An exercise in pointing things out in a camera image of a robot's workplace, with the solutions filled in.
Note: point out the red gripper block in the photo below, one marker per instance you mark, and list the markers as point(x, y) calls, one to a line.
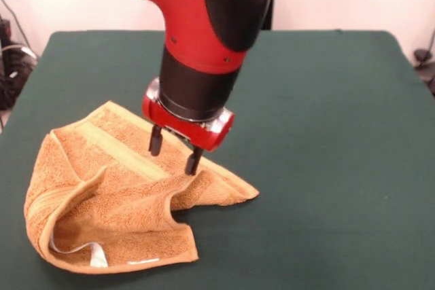
point(204, 137)

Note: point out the tan terry towel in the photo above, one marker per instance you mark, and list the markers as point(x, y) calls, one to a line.
point(119, 201)

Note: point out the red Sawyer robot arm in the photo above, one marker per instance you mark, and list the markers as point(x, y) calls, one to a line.
point(190, 15)

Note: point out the dark green table cloth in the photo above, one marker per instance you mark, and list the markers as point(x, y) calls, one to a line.
point(340, 167)

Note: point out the black stand base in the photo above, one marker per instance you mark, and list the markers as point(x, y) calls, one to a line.
point(425, 66)

